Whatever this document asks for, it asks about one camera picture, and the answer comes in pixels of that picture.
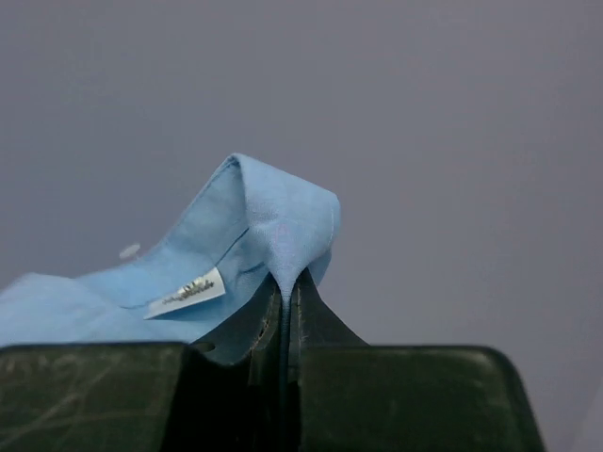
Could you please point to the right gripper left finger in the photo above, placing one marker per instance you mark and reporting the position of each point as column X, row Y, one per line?
column 216, row 394

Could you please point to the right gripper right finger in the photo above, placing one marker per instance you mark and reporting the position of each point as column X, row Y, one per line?
column 347, row 395

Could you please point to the light blue long sleeve shirt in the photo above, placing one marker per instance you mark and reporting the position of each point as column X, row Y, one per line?
column 249, row 222

